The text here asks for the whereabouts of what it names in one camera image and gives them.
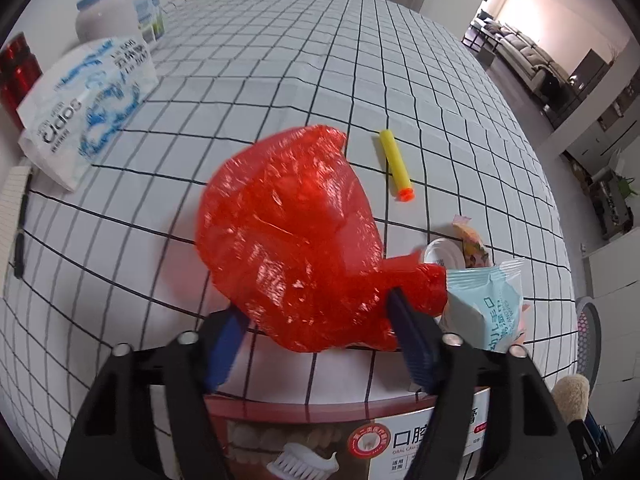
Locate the white checked tablecloth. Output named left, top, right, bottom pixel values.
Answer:
left=0, top=0, right=581, bottom=406

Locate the beige makeup brush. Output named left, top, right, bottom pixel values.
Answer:
left=552, top=374, right=601, bottom=480

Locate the yellow foam dart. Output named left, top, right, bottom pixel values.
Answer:
left=378, top=129, right=416, bottom=203

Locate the grey sofa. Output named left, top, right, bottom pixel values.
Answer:
left=475, top=10, right=571, bottom=96

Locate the toothpaste box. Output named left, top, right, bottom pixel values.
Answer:
left=202, top=385, right=493, bottom=480

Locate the small white cup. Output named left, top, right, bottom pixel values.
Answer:
left=422, top=238, right=466, bottom=271

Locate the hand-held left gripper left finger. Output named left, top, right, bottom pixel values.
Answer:
left=59, top=305, right=251, bottom=480

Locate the white jar with blue lid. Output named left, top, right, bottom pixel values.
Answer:
left=75, top=0, right=167, bottom=46

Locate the light blue wrapper packet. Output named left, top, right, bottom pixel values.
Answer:
left=442, top=259, right=526, bottom=352

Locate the white blue printed tissue pack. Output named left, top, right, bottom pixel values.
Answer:
left=17, top=36, right=160, bottom=192

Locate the red plastic bag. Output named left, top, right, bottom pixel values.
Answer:
left=195, top=125, right=448, bottom=353

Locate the grey mesh wastebasket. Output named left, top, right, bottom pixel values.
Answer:
left=575, top=297, right=602, bottom=386

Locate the colourful snack wrapper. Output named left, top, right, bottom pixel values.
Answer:
left=452, top=215, right=493, bottom=268

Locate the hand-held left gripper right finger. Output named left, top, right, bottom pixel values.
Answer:
left=387, top=287, right=583, bottom=480

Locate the red metal bottle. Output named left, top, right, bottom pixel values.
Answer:
left=0, top=32, right=43, bottom=131

